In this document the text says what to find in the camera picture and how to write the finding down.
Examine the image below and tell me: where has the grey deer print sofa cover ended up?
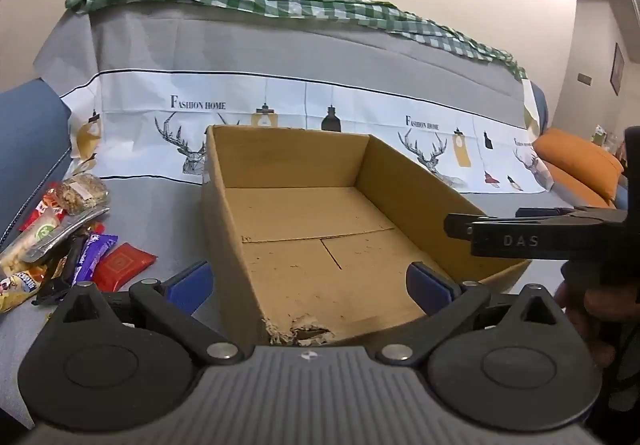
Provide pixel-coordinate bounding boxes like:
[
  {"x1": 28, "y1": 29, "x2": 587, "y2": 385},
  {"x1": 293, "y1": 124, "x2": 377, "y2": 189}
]
[{"x1": 0, "y1": 5, "x2": 626, "y2": 445}]

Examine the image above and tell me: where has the small framed wall picture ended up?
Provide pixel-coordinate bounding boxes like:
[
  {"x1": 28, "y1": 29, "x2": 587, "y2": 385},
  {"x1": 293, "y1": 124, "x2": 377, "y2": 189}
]
[{"x1": 610, "y1": 42, "x2": 626, "y2": 96}]

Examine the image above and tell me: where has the clear granola bar packet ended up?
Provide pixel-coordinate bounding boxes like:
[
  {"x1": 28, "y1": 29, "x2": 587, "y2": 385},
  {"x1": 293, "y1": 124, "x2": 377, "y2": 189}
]
[{"x1": 54, "y1": 173, "x2": 110, "y2": 216}]

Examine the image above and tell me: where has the yellow cartoon snack packet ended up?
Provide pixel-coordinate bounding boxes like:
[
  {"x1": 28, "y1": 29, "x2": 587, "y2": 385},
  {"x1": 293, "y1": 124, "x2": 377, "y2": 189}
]
[{"x1": 0, "y1": 265, "x2": 49, "y2": 314}]

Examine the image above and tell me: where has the brown cardboard box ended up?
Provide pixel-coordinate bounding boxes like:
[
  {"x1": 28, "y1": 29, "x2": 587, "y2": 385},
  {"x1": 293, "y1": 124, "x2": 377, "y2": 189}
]
[{"x1": 201, "y1": 124, "x2": 532, "y2": 346}]

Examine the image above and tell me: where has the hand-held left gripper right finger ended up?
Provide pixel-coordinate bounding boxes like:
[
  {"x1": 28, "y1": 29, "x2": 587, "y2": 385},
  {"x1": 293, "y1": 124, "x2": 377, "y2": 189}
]
[{"x1": 376, "y1": 262, "x2": 573, "y2": 366}]

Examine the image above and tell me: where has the red square snack packet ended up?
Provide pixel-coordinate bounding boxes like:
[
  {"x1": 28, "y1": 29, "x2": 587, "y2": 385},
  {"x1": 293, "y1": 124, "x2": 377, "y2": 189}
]
[{"x1": 92, "y1": 242, "x2": 158, "y2": 293}]

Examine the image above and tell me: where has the red white snack packet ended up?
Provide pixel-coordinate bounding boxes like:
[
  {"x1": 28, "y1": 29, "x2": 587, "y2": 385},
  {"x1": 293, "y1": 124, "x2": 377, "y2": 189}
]
[{"x1": 19, "y1": 189, "x2": 68, "y2": 232}]

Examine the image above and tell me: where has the person's right hand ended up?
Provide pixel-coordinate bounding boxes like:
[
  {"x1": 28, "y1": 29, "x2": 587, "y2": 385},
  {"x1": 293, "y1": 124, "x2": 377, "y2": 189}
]
[{"x1": 554, "y1": 259, "x2": 640, "y2": 368}]

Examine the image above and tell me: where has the purple snack packet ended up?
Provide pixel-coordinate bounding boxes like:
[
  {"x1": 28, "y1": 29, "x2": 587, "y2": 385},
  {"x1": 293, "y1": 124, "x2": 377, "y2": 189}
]
[{"x1": 72, "y1": 233, "x2": 119, "y2": 287}]

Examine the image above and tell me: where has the orange cushion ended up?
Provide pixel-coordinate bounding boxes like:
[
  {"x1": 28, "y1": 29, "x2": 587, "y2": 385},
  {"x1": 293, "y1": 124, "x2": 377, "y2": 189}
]
[{"x1": 532, "y1": 127, "x2": 625, "y2": 209}]

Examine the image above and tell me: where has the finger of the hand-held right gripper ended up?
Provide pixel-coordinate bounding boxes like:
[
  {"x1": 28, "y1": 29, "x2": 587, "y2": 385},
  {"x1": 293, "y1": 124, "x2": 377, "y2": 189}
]
[
  {"x1": 515, "y1": 206, "x2": 582, "y2": 222},
  {"x1": 444, "y1": 213, "x2": 501, "y2": 242}
]

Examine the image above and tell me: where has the clear green label snack packet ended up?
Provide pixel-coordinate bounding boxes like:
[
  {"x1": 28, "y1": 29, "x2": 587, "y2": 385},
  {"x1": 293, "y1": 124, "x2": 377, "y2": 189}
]
[{"x1": 0, "y1": 208, "x2": 111, "y2": 276}]

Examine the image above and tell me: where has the black snack packet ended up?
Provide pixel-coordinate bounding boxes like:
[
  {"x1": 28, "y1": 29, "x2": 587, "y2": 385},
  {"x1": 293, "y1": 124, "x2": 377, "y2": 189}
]
[{"x1": 34, "y1": 235, "x2": 89, "y2": 304}]

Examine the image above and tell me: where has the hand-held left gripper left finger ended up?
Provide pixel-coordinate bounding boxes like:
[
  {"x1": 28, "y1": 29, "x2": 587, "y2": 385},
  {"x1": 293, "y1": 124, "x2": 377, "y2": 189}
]
[{"x1": 47, "y1": 261, "x2": 246, "y2": 366}]

